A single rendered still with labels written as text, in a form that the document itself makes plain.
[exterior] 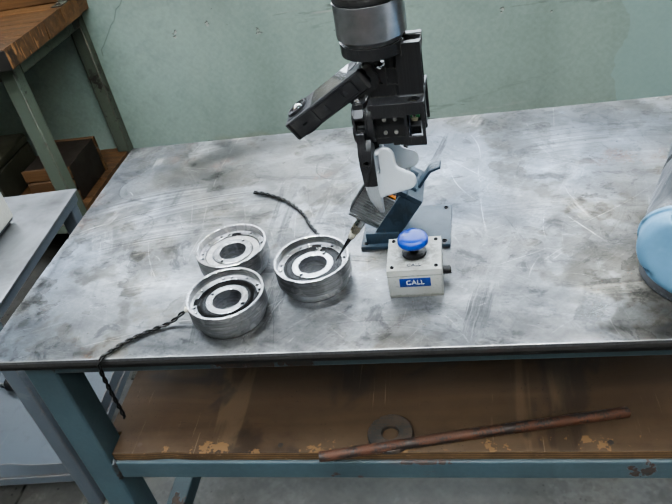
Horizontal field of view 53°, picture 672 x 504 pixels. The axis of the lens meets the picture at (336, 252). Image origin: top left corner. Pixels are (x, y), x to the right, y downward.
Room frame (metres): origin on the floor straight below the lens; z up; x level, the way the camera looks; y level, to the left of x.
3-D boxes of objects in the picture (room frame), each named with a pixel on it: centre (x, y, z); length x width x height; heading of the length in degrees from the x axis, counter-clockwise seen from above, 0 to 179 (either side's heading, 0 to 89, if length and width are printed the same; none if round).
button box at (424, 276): (0.69, -0.10, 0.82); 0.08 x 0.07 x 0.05; 76
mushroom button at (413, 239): (0.69, -0.10, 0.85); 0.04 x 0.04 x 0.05
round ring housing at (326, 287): (0.73, 0.03, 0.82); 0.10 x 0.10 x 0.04
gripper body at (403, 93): (0.70, -0.09, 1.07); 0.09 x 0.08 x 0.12; 74
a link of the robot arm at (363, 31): (0.70, -0.09, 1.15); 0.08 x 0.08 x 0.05
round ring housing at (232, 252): (0.80, 0.15, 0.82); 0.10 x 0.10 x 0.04
